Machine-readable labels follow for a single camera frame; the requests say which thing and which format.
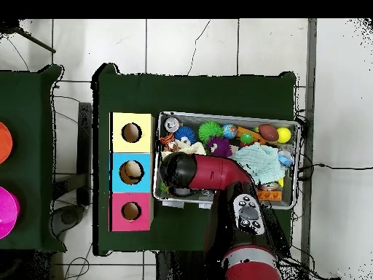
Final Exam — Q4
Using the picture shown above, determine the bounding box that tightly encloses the dark green side table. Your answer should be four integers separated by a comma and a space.
0, 63, 65, 253

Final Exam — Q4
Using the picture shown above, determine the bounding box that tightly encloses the orange disc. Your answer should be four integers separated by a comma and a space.
0, 121, 14, 166

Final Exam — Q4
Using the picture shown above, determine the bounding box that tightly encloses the large green spiky ball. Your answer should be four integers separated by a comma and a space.
197, 120, 225, 144

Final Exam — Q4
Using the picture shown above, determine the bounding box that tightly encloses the mint green cloth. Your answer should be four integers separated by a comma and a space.
232, 144, 288, 185

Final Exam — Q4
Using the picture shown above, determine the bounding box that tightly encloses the clear mesh bin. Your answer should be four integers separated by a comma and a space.
152, 110, 302, 211

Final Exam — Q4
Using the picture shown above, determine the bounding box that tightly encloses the purple spiky ball with eyes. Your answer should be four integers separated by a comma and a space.
206, 136, 234, 158

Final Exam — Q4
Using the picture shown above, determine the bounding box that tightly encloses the yellow ball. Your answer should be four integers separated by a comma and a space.
276, 127, 292, 144

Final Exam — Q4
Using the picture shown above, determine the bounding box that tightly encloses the dark green table cloth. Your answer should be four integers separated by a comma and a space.
92, 63, 298, 257

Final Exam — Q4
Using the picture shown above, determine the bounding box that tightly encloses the brown toy football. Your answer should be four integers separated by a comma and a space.
259, 123, 280, 142

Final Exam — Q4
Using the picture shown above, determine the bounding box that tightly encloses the blue spiky ball with eyes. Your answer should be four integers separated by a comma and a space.
174, 125, 198, 146

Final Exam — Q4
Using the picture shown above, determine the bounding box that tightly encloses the small green ball with eyes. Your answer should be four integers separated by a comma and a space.
240, 132, 255, 146

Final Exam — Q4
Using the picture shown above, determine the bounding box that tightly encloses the black cable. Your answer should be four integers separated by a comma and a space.
298, 160, 373, 174

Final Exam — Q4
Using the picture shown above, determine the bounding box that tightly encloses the small globe print ball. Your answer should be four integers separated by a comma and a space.
223, 123, 240, 140

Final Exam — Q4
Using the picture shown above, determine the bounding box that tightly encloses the black tripod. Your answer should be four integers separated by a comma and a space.
0, 20, 58, 55

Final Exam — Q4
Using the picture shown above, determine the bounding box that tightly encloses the pale yellow cloth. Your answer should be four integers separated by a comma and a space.
171, 141, 206, 156

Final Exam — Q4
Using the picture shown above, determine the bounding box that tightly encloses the silver drink can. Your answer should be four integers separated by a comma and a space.
164, 116, 181, 133

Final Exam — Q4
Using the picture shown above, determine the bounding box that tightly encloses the pink disc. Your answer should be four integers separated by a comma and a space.
0, 186, 21, 240

